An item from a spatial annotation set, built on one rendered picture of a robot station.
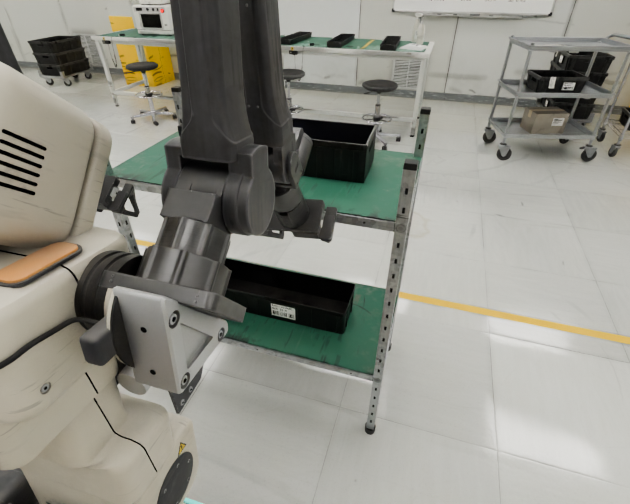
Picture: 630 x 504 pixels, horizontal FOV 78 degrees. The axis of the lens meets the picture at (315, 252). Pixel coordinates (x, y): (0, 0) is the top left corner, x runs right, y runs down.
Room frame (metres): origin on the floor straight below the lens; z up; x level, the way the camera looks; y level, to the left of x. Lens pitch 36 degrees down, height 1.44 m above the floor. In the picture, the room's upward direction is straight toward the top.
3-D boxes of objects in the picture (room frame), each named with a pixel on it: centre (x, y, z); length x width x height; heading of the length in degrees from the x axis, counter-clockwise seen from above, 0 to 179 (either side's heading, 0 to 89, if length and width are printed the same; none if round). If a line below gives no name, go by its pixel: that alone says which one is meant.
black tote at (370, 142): (1.16, 0.11, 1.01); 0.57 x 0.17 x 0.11; 74
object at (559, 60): (4.47, -2.78, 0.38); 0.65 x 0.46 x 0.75; 166
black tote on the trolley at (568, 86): (3.63, -2.10, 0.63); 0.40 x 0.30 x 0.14; 87
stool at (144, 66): (4.60, 1.90, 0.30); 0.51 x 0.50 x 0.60; 29
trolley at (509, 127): (3.63, -2.13, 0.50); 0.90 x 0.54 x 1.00; 87
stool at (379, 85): (3.88, -0.62, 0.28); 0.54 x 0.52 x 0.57; 6
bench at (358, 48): (4.61, -0.31, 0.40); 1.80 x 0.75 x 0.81; 73
